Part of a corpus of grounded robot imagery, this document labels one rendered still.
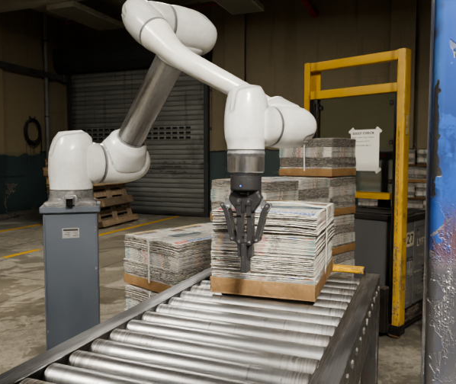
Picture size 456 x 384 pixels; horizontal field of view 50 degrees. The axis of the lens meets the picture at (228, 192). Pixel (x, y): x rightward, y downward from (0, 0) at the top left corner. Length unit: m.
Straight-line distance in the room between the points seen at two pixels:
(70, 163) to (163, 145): 8.28
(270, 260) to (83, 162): 0.84
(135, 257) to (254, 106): 1.25
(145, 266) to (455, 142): 2.02
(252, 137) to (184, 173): 8.73
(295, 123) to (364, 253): 2.42
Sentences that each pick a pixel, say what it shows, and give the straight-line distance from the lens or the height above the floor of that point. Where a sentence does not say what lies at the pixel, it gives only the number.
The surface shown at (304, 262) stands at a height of 0.91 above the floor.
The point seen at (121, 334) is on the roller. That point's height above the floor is 0.80.
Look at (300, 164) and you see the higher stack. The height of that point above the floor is 1.13.
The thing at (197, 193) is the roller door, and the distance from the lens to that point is 9.72.
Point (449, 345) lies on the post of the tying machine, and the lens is 0.19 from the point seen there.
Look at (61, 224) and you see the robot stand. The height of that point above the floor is 0.94.
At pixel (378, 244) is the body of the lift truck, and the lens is 3.51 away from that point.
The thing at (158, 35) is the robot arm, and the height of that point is 1.51.
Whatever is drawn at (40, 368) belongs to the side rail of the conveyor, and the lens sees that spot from 0.97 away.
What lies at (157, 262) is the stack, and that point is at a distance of 2.09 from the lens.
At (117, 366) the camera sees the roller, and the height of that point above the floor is 0.79.
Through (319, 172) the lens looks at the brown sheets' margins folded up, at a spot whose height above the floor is 1.09.
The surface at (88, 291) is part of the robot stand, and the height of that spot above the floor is 0.69.
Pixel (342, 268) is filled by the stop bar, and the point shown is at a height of 0.81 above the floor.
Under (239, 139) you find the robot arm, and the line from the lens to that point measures 1.13.
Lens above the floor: 1.17
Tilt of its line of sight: 4 degrees down
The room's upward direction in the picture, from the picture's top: straight up
